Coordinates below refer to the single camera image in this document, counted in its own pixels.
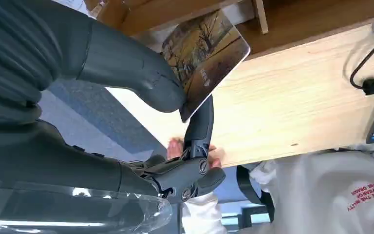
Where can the person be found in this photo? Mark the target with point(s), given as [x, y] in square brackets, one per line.
[319, 200]

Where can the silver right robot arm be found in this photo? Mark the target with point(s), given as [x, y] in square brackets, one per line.
[12, 48]

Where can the person's left hand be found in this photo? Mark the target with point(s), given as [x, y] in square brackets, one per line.
[174, 150]

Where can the wooden card box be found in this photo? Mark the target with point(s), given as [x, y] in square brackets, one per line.
[303, 19]

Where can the clear plastic guard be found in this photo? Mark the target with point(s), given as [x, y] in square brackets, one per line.
[77, 213]

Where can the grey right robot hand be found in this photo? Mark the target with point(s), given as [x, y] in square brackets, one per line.
[125, 64]

